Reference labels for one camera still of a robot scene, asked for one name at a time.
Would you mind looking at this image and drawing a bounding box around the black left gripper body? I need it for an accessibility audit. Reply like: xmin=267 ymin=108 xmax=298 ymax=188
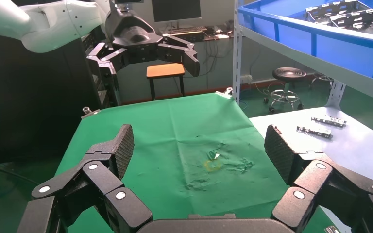
xmin=105 ymin=8 xmax=163 ymax=64

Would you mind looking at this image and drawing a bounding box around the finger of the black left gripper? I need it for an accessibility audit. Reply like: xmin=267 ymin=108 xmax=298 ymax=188
xmin=156 ymin=34 xmax=201 ymax=78
xmin=86 ymin=42 xmax=130 ymax=95

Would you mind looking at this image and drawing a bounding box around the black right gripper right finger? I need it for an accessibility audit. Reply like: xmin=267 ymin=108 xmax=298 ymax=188
xmin=264 ymin=124 xmax=373 ymax=233

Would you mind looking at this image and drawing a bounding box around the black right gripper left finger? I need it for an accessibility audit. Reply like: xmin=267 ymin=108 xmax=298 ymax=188
xmin=17 ymin=124 xmax=153 ymax=233

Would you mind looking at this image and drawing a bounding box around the stamped sheet metal plate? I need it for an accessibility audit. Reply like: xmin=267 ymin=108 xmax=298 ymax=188
xmin=329 ymin=5 xmax=373 ymax=36
xmin=305 ymin=0 xmax=373 ymax=25

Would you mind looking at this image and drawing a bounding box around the wooden top square stool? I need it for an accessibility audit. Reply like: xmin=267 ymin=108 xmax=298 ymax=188
xmin=146 ymin=63 xmax=187 ymax=101

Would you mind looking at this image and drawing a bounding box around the black keyboard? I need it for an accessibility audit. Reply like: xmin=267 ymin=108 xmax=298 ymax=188
xmin=171 ymin=26 xmax=208 ymax=35

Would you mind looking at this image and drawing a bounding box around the brown office desk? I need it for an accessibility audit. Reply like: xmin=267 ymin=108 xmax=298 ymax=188
xmin=158 ymin=23 xmax=236 ymax=44

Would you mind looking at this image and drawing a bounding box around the black computer monitor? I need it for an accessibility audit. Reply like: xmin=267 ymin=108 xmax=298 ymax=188
xmin=151 ymin=0 xmax=203 ymax=24

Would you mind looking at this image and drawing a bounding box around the silver toothed metal strip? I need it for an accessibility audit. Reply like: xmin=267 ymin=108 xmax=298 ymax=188
xmin=310 ymin=115 xmax=348 ymax=128
xmin=296 ymin=125 xmax=334 ymax=139

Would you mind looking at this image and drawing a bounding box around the green table cloth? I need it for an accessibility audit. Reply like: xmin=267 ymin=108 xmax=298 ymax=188
xmin=55 ymin=92 xmax=336 ymax=233

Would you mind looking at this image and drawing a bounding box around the chrome stool base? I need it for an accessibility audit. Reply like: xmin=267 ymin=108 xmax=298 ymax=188
xmin=308 ymin=72 xmax=335 ymax=91

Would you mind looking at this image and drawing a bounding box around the stool wheeled base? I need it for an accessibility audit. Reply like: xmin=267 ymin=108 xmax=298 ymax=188
xmin=263 ymin=67 xmax=307 ymax=114

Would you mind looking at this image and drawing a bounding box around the white metal shelf rack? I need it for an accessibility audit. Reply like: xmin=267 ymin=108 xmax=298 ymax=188
xmin=232 ymin=0 xmax=373 ymax=109

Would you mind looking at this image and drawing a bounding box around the blue plastic bin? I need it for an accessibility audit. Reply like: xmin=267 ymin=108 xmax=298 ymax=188
xmin=237 ymin=0 xmax=373 ymax=86

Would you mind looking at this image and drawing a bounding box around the black floor cable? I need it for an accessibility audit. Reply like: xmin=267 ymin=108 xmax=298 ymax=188
xmin=0 ymin=160 xmax=41 ymax=186

